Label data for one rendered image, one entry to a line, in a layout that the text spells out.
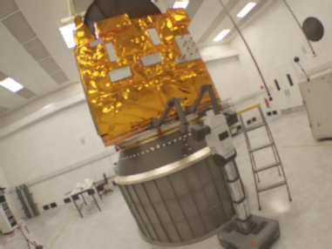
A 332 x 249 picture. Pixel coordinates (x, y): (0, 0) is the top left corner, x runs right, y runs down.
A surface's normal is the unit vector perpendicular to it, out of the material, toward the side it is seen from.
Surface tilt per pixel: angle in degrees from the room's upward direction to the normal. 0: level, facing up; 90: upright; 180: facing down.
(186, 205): 90
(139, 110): 88
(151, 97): 87
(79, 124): 90
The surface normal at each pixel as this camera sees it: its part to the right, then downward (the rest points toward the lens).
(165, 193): -0.18, 0.05
